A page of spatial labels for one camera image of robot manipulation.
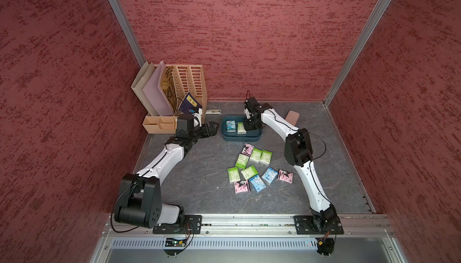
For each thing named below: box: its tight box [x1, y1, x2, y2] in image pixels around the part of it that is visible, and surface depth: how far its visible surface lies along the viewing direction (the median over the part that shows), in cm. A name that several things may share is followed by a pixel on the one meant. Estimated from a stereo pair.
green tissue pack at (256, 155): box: [249, 147, 264, 164], surface depth 94 cm
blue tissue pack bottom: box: [249, 174, 267, 194], surface depth 85 cm
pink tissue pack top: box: [241, 142, 255, 157], surface depth 97 cm
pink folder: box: [142, 60, 175, 117], surface depth 94 cm
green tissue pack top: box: [237, 121, 247, 135], surface depth 105 cm
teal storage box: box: [220, 115, 262, 142], surface depth 105 cm
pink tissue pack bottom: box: [233, 179, 251, 194], surface depth 84 cm
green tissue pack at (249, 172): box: [240, 165, 259, 180], surface depth 89 cm
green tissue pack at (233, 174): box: [227, 166, 241, 183], surface depth 87 cm
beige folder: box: [130, 61, 160, 117], surface depth 93 cm
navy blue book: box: [178, 91, 203, 114], surface depth 105 cm
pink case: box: [285, 110, 300, 127], surface depth 113 cm
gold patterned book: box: [160, 65, 178, 115], surface depth 102 cm
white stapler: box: [205, 109, 222, 115], surface depth 116 cm
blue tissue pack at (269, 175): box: [261, 166, 278, 185], surface depth 87 cm
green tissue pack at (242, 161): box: [235, 153, 250, 170], surface depth 93 cm
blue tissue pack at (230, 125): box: [225, 120, 237, 133], surface depth 106 cm
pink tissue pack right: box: [277, 168, 294, 184], surface depth 87 cm
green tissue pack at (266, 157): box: [259, 148, 274, 166], surface depth 94 cm
